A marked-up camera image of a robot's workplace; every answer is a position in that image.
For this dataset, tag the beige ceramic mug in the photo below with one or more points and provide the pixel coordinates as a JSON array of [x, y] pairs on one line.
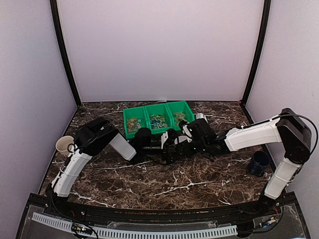
[[62, 145]]

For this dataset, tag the dark blue mug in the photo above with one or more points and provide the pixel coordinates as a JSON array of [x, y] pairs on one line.
[[258, 164]]

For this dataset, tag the green yellow gummy candies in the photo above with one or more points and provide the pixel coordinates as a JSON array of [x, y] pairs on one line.
[[178, 117]]

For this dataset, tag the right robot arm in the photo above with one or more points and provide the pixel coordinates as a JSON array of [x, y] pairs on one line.
[[287, 128]]

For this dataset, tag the right black frame post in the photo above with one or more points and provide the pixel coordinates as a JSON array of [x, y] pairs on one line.
[[258, 52]]

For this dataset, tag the metal scoop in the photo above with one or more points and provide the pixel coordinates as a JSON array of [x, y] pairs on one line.
[[201, 116]]

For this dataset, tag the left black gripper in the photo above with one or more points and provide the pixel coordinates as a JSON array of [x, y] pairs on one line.
[[165, 146]]

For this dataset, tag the white jar lid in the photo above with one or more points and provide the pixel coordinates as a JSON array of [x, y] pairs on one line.
[[182, 145]]

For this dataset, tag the left black frame post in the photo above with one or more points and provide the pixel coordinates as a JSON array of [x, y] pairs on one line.
[[63, 51]]

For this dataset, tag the black front rail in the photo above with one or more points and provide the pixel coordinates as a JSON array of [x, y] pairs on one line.
[[234, 214]]

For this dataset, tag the wrapped colourful candies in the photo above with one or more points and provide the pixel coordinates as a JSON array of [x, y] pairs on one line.
[[158, 121]]

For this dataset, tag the green three-compartment bin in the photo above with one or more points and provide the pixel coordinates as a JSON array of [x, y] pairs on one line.
[[165, 109]]

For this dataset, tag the black frame post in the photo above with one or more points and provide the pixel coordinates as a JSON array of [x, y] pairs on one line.
[[258, 52], [63, 51]]

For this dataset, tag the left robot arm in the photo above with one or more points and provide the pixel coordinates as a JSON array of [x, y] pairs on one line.
[[91, 139]]

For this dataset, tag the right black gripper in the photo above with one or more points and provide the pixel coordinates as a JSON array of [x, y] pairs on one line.
[[179, 150]]

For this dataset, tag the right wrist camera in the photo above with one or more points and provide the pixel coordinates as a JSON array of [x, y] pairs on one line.
[[198, 130]]

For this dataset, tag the star gummy candies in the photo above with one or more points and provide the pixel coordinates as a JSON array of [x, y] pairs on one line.
[[134, 124]]

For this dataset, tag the white slotted cable duct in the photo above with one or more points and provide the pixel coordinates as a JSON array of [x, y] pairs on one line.
[[135, 231]]

